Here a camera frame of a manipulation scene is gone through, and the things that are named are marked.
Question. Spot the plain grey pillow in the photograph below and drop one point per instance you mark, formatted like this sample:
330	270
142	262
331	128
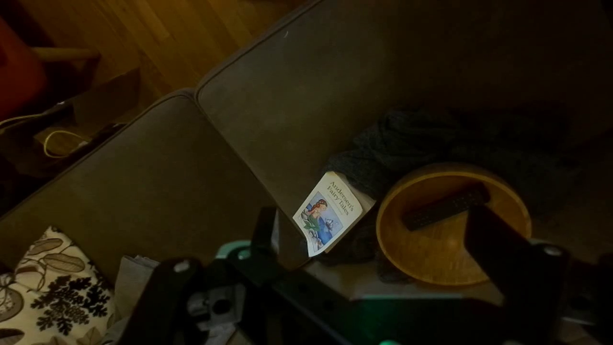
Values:
130	280

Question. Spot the aluminium frame robot table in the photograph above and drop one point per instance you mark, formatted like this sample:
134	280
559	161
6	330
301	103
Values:
383	284

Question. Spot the leaf patterned white pillow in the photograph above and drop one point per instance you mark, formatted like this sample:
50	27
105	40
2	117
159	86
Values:
58	293

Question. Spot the brown wooden bowl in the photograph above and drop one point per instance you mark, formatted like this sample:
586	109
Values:
441	255

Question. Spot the black bar-shaped object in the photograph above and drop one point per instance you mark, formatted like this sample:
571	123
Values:
441	207

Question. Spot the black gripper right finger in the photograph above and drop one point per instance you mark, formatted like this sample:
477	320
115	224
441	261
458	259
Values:
523	280

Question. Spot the dark fuzzy blanket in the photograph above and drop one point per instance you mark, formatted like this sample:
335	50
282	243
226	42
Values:
408	140

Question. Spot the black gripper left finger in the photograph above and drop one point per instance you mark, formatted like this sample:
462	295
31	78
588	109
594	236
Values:
163	299

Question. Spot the brown fabric couch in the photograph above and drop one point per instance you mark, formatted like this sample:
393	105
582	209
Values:
159	184

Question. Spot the white illustrated book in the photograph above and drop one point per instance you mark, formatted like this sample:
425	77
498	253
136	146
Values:
326	213

